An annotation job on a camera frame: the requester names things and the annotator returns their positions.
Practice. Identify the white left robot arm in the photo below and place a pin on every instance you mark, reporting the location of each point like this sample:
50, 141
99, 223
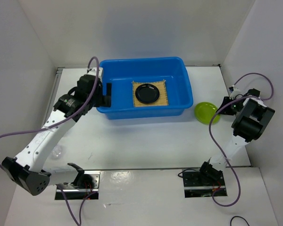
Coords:
26, 168

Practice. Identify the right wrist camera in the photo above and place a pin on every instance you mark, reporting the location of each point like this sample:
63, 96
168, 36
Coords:
234, 92

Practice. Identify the black round dish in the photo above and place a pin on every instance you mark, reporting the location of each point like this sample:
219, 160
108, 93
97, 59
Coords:
147, 93

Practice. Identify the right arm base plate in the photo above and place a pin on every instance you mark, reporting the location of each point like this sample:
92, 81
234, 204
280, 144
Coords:
195, 185

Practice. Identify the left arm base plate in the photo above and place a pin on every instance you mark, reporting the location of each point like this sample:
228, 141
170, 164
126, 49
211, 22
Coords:
89, 188

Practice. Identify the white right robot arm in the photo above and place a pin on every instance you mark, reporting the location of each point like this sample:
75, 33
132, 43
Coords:
251, 119

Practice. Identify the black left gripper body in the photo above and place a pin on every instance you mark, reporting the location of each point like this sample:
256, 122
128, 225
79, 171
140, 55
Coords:
96, 100

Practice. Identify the bamboo placemat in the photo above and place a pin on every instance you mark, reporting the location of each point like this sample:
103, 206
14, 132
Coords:
163, 98

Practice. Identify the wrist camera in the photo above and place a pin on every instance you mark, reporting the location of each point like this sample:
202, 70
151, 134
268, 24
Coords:
234, 92
93, 71

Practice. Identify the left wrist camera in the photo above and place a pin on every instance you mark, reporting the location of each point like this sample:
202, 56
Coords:
93, 71

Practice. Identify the blue plastic bin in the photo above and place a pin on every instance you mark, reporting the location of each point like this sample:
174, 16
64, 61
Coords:
122, 72

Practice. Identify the green plastic plate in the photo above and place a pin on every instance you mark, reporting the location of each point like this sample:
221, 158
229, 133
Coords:
204, 112

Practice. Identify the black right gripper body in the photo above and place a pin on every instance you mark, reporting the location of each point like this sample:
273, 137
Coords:
232, 109

